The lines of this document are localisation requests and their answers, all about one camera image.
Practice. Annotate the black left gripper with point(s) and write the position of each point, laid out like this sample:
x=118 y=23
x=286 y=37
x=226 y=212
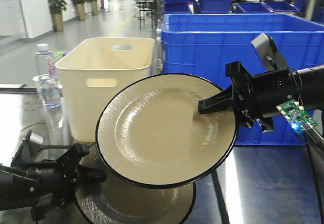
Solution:
x=46 y=184

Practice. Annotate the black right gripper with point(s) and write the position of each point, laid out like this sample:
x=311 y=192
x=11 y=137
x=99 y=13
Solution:
x=257 y=96

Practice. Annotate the beige plate black rim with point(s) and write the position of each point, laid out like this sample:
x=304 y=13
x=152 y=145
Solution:
x=152 y=135

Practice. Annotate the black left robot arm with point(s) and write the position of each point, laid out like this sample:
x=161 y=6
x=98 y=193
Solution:
x=6 y=177

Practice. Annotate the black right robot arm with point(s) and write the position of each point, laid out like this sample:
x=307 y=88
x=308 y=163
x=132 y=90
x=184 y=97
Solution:
x=311 y=94

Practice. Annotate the large blue plastic crate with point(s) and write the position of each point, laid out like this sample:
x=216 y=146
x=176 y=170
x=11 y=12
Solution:
x=203 y=44

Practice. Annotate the green circuit board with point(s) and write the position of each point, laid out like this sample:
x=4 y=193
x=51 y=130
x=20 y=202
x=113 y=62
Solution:
x=295 y=114

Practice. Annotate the blue crate back middle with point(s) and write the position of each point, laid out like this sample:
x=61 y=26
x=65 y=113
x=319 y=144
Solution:
x=213 y=6

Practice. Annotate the blue crate back right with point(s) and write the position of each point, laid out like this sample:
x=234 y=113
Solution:
x=265 y=7

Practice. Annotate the cream plastic basket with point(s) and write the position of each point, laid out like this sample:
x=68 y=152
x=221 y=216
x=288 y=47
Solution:
x=94 y=72

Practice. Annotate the clear water bottle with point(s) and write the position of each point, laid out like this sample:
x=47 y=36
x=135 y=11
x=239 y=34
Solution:
x=45 y=64

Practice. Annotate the potted plant gold pot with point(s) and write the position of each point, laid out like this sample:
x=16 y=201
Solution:
x=56 y=8

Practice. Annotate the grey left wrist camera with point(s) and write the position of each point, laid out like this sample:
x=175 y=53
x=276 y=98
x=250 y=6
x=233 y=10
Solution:
x=36 y=139

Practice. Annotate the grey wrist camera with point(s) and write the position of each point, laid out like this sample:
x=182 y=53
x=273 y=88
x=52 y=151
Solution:
x=36 y=139
x=268 y=53

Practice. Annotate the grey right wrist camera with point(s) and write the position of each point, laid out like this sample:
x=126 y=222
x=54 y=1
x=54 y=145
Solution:
x=268 y=53

